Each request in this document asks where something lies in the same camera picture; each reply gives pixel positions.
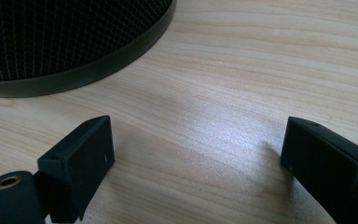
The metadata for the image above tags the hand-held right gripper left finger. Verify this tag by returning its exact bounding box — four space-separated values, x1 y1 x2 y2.
33 115 116 224

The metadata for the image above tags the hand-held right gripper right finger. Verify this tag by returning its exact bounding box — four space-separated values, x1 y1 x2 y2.
280 116 358 224

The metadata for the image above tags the black mesh basket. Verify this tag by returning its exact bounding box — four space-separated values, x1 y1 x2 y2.
0 0 177 99

